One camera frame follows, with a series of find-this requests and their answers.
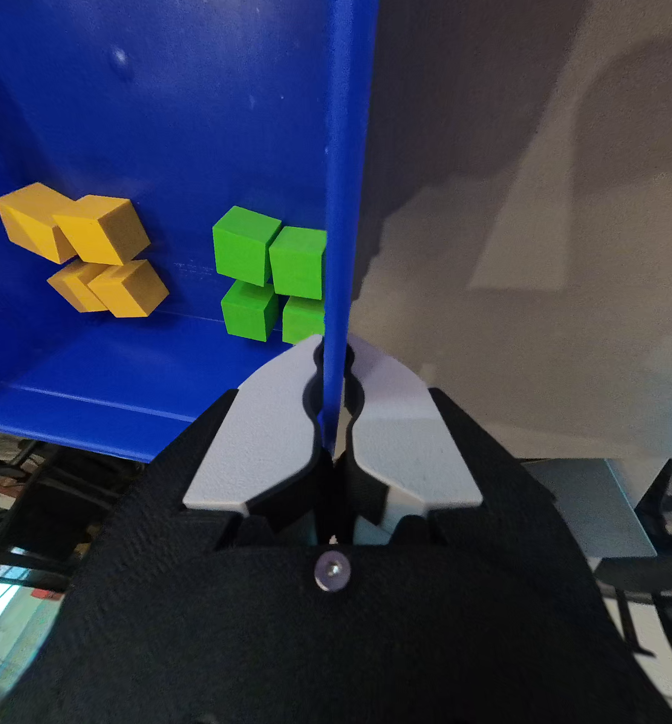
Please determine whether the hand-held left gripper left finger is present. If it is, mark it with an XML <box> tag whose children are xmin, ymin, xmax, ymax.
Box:
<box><xmin>183</xmin><ymin>334</ymin><xmax>337</xmax><ymax>546</ymax></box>

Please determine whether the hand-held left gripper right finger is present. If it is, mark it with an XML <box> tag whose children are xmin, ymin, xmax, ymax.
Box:
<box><xmin>336</xmin><ymin>334</ymin><xmax>484</xmax><ymax>546</ymax></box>

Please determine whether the blue plastic bin with cubes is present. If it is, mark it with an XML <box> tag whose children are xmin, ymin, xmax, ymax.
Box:
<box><xmin>0</xmin><ymin>0</ymin><xmax>379</xmax><ymax>465</ymax></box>

